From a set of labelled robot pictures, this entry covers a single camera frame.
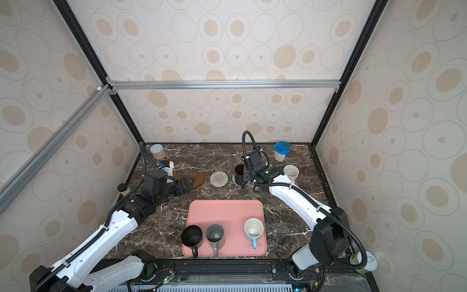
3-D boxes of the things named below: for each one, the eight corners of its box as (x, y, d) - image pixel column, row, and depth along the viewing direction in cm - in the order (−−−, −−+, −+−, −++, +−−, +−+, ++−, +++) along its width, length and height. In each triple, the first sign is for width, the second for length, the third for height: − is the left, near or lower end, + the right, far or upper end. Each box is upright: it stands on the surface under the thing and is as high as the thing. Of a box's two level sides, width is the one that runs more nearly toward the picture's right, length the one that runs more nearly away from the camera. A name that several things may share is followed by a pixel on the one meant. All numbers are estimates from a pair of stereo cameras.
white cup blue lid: (273, 162, 110) (276, 152, 103) (271, 151, 116) (274, 141, 109) (288, 162, 110) (291, 152, 103) (285, 151, 116) (288, 141, 109)
